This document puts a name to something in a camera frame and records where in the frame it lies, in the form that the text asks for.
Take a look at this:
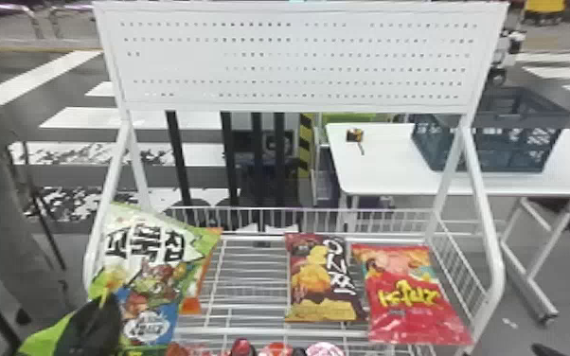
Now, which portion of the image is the yellow black striped post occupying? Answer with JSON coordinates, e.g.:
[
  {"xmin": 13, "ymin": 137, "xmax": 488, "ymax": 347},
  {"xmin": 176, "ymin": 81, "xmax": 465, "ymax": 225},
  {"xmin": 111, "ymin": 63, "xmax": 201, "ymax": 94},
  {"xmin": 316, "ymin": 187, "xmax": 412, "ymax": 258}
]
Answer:
[{"xmin": 297, "ymin": 112, "xmax": 314, "ymax": 179}]

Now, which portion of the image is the pink noodle cup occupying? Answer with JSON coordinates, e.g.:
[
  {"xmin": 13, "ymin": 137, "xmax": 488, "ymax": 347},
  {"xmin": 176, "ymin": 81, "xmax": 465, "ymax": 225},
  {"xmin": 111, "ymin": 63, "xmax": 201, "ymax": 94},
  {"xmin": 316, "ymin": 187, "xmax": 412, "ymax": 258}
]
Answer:
[{"xmin": 306, "ymin": 341, "xmax": 347, "ymax": 356}]

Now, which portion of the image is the red bottle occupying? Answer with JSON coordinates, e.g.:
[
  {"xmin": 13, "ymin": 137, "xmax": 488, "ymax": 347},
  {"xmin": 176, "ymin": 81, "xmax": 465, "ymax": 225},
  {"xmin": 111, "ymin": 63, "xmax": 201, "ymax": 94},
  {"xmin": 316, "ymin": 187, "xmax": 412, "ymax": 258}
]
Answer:
[{"xmin": 227, "ymin": 337, "xmax": 258, "ymax": 356}]

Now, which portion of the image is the dark red yellow snack packet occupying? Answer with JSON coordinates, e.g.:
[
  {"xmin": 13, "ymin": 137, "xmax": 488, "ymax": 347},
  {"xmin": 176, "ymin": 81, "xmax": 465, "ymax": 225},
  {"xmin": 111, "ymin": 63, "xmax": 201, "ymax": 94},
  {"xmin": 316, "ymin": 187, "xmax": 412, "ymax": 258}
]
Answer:
[{"xmin": 283, "ymin": 232, "xmax": 369, "ymax": 325}]

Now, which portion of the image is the hand scanner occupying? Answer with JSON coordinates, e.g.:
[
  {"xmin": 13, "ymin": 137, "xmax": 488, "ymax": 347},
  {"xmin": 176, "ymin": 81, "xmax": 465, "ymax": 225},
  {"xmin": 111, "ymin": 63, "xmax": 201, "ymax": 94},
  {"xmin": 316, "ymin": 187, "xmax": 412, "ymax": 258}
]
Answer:
[{"xmin": 345, "ymin": 127, "xmax": 366, "ymax": 157}]

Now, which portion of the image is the green white snack packet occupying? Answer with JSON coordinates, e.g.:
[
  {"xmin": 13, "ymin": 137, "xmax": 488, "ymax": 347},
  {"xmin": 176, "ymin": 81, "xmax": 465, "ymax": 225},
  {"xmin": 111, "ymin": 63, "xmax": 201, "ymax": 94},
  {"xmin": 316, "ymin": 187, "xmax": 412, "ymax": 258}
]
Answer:
[{"xmin": 88, "ymin": 203, "xmax": 223, "ymax": 349}]

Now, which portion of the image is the dark blue crate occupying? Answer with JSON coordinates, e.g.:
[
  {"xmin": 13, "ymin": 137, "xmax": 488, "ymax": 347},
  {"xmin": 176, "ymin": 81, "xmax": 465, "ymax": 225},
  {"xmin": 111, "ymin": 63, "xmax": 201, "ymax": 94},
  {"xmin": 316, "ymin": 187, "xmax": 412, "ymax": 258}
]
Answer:
[{"xmin": 410, "ymin": 86, "xmax": 570, "ymax": 174}]

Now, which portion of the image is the white side table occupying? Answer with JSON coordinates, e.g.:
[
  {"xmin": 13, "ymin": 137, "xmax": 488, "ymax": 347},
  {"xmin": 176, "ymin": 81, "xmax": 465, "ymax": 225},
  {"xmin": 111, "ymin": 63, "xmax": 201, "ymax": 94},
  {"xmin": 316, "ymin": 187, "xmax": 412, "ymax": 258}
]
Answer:
[{"xmin": 325, "ymin": 121, "xmax": 570, "ymax": 326}]

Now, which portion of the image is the white wire rack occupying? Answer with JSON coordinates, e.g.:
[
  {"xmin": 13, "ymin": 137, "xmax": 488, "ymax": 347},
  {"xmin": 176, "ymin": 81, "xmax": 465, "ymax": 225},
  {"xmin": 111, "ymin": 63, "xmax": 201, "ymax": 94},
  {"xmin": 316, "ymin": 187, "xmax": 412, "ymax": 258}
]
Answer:
[{"xmin": 81, "ymin": 0, "xmax": 509, "ymax": 356}]

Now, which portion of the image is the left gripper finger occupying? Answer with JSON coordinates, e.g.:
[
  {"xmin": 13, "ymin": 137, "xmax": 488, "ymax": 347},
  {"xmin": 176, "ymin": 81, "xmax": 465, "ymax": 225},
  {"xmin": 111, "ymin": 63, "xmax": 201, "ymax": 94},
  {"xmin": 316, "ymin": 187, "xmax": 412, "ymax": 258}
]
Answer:
[{"xmin": 55, "ymin": 293, "xmax": 124, "ymax": 356}]

